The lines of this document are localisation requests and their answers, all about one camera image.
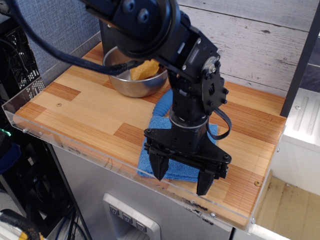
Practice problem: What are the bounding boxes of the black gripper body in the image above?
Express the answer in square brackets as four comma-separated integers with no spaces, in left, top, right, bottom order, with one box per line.
[143,117,233,180]

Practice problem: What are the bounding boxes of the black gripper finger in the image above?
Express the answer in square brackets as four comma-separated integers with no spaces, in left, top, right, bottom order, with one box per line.
[196,169,220,196]
[149,153,170,181]

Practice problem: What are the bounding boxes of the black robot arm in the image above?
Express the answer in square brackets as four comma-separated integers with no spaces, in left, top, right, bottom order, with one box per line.
[85,0,232,196]

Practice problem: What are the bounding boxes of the clear acrylic table guard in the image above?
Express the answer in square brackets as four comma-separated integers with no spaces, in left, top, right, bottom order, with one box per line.
[3,66,286,232]

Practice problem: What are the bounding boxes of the silver toy fridge cabinet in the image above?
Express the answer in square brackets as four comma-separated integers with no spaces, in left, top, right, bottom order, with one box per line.
[53,146,233,240]

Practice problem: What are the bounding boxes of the yellow plastic food piece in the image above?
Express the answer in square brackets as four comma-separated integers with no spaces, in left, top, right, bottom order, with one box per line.
[130,59,160,81]

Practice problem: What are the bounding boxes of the stainless steel bowl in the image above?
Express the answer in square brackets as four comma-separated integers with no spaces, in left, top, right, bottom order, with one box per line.
[103,47,168,98]

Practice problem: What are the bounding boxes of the white toy sink unit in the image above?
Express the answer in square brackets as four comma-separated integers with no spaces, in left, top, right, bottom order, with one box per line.
[270,88,320,195]

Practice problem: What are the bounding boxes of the yellow object bottom left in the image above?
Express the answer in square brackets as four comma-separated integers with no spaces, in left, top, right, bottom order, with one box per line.
[18,231,40,240]

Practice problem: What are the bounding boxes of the spoon with blue handle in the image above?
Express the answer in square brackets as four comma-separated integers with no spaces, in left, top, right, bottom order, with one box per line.
[152,89,173,117]

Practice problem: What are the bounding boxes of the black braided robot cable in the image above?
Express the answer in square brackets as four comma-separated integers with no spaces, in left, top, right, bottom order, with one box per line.
[4,0,145,76]

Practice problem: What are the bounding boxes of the black vertical post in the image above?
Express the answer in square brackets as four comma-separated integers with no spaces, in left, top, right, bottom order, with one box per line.
[280,1,320,118]

